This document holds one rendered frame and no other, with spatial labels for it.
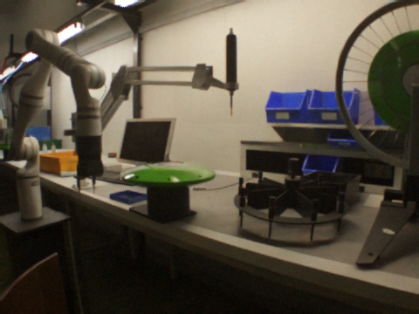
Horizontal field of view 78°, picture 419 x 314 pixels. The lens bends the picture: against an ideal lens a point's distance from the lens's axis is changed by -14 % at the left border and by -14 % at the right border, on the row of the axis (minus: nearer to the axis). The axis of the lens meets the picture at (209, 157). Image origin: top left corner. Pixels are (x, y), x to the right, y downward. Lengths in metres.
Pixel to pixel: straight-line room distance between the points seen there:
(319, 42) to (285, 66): 0.23
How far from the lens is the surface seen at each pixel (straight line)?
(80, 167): 0.87
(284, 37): 1.78
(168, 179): 0.85
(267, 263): 0.74
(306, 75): 1.68
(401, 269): 0.74
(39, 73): 1.16
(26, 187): 1.26
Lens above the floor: 1.23
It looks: 7 degrees down
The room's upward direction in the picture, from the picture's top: straight up
